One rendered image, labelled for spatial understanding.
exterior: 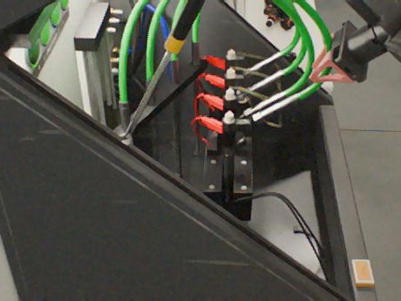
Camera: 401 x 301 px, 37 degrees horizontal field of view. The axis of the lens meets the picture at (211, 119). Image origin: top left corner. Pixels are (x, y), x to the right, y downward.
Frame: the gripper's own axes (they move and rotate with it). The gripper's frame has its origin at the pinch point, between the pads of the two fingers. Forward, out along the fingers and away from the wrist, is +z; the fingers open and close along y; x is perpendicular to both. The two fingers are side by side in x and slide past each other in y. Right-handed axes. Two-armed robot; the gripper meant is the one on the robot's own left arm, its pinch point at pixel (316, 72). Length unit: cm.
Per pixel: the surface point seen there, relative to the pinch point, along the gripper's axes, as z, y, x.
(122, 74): 22.5, 8.8, -25.4
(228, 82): 22.6, -7.5, -4.1
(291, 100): 5.9, 3.4, 0.6
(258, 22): 43, -58, 10
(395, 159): 85, -105, 127
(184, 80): 30.4, -7.3, -10.3
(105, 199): 8.5, 40.3, -23.7
